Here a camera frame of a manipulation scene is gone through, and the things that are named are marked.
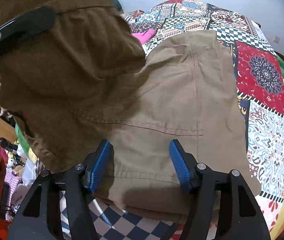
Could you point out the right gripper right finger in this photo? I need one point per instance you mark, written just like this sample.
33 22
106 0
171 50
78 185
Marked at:
240 216

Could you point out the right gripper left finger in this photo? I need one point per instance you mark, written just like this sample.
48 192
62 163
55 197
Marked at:
39 215

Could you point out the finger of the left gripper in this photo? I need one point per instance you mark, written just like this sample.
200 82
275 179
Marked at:
25 27

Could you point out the olive khaki pants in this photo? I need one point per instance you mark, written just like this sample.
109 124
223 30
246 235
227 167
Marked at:
88 78

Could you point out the folded pink pants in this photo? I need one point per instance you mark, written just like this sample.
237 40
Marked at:
145 36

